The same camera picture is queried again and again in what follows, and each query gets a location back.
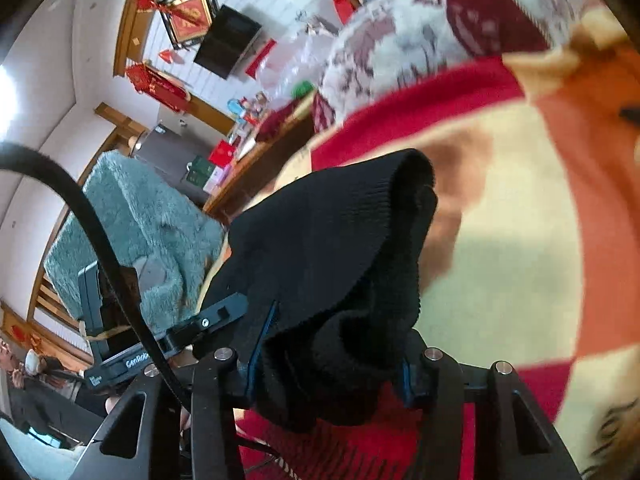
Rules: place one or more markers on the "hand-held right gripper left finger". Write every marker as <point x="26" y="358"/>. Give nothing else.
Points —
<point x="256" y="352"/>

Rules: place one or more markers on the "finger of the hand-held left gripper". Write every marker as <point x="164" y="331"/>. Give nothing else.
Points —
<point x="210" y="320"/>

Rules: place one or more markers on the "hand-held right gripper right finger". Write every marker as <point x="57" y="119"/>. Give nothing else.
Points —
<point x="406" y="385"/>

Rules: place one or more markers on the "black pants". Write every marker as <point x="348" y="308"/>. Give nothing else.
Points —
<point x="320" y="240"/>

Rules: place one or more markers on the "teal fluffy blanket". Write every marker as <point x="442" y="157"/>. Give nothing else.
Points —
<point x="140" y="210"/>

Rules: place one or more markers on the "green boxes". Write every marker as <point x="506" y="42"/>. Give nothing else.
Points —
<point x="202" y="171"/>

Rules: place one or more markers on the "dark wooden cabinet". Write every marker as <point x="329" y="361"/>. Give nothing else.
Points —
<point x="250" y="175"/>

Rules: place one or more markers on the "red box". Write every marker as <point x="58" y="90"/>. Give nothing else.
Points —
<point x="221" y="152"/>

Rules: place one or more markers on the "grey refrigerator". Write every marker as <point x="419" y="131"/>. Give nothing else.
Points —
<point x="167" y="152"/>

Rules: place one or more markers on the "red orange printed blanket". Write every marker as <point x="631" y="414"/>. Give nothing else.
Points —
<point x="510" y="210"/>

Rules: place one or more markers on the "dark red cloth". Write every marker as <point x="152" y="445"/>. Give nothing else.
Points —
<point x="280" y="122"/>

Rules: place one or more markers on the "group of small toys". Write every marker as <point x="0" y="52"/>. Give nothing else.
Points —
<point x="248" y="109"/>

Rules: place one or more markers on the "red hanging couplet decoration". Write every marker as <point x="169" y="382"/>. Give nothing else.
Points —
<point x="157" y="85"/>

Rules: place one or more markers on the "green packet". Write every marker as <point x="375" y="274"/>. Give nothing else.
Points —
<point x="303" y="89"/>

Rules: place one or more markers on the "red paper banner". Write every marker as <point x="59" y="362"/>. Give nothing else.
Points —
<point x="261" y="57"/>

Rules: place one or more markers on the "clear plastic bag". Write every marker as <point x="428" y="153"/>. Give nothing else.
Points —
<point x="295" y="60"/>

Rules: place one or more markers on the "red gold framed decoration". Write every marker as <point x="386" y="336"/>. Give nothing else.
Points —
<point x="189" y="17"/>

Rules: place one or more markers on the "red hanging knot decoration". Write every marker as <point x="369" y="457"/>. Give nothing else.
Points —
<point x="150" y="2"/>

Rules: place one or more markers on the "floral red white pillow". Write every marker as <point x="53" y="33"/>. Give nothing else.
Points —
<point x="390" y="50"/>

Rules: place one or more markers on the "black wall television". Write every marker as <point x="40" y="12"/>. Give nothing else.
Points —
<point x="226" y="41"/>

